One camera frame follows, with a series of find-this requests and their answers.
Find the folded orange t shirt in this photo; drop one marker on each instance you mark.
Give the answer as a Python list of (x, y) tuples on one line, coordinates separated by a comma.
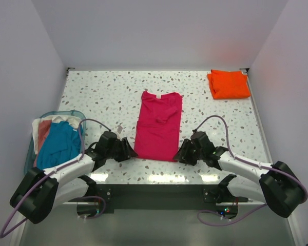
[(228, 84)]

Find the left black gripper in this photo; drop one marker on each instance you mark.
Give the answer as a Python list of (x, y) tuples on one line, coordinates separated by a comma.
[(127, 152)]

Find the white t shirt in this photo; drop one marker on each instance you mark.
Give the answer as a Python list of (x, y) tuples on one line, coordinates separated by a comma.
[(72, 120)]

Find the aluminium frame rail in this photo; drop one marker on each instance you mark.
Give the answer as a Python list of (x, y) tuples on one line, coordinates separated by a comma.
[(16, 235)]

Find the teal plastic basket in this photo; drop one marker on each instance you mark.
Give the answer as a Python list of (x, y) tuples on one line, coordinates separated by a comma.
[(30, 158)]

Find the magenta t shirt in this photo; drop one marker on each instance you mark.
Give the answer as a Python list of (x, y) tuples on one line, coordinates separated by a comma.
[(158, 126)]

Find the blue t shirt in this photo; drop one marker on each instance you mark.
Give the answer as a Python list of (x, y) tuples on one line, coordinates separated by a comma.
[(62, 144)]

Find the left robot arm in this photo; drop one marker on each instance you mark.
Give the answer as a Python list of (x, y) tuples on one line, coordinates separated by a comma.
[(40, 191)]

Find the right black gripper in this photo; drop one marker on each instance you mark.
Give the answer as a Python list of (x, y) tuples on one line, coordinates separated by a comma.
[(183, 155)]

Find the salmon pink t shirt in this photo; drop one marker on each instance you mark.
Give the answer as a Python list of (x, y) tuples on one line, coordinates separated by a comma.
[(41, 129)]

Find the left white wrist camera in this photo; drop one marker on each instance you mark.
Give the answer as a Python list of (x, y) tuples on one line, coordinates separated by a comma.
[(119, 129)]

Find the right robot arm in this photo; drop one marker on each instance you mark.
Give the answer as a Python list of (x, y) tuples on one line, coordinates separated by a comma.
[(272, 184)]

